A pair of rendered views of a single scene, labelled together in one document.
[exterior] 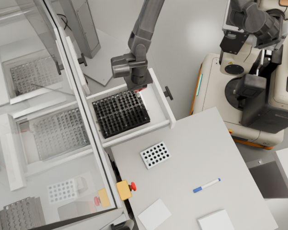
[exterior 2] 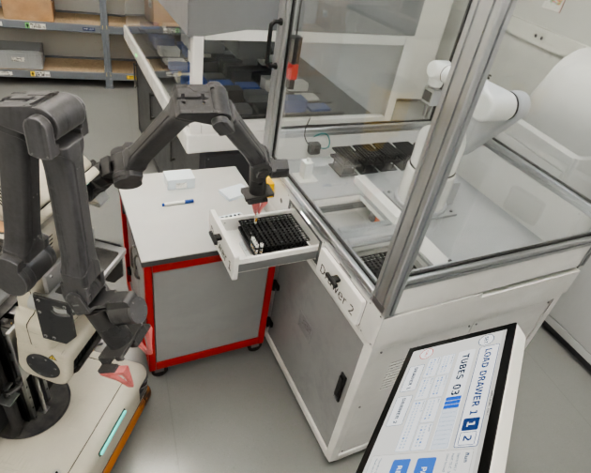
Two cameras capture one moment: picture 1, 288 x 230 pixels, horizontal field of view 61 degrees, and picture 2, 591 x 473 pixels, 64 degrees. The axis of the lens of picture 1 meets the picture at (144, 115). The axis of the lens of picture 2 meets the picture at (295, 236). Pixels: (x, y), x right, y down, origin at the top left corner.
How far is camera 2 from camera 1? 183 cm
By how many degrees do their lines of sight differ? 72
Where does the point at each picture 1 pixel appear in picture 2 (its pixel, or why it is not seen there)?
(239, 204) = (147, 190)
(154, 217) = (235, 190)
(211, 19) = not seen: outside the picture
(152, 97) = not seen: hidden behind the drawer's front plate
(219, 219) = (175, 176)
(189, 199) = (198, 198)
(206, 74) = (91, 448)
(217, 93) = (83, 405)
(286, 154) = not seen: hidden behind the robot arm
